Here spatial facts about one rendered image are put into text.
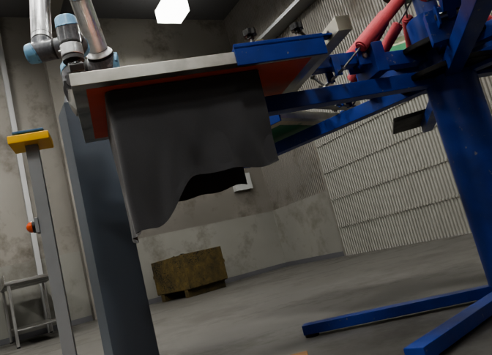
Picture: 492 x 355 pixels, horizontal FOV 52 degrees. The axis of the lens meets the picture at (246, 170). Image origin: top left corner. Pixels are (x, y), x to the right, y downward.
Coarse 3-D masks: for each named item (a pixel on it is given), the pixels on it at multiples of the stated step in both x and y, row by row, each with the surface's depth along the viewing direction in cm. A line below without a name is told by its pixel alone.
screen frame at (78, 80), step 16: (144, 64) 146; (160, 64) 147; (176, 64) 148; (192, 64) 149; (208, 64) 151; (224, 64) 152; (256, 64) 158; (80, 80) 141; (96, 80) 142; (112, 80) 143; (128, 80) 145; (144, 80) 148; (80, 96) 148; (80, 112) 161
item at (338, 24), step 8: (336, 16) 159; (344, 16) 160; (328, 24) 164; (336, 24) 159; (344, 24) 159; (328, 32) 166; (336, 32) 160; (344, 32) 161; (328, 40) 166; (336, 40) 166; (328, 48) 171; (320, 64) 185; (312, 72) 192; (304, 80) 198; (296, 88) 206
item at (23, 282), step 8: (0, 280) 648; (16, 280) 587; (24, 280) 591; (32, 280) 619; (40, 280) 666; (0, 288) 682; (8, 288) 583; (16, 288) 719; (8, 296) 584; (48, 312) 737; (8, 320) 711; (48, 320) 674; (8, 328) 708; (16, 328) 577; (24, 328) 596; (16, 336) 575; (16, 344) 573
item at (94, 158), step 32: (64, 128) 221; (96, 160) 215; (96, 192) 212; (96, 224) 208; (128, 224) 214; (96, 256) 205; (128, 256) 211; (96, 288) 209; (128, 288) 207; (128, 320) 204; (128, 352) 201
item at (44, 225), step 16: (16, 144) 168; (32, 144) 172; (48, 144) 176; (32, 160) 171; (32, 176) 170; (48, 208) 169; (48, 224) 167; (48, 240) 166; (48, 256) 165; (48, 272) 164; (64, 288) 166; (64, 304) 163; (64, 320) 162; (64, 336) 161; (64, 352) 160
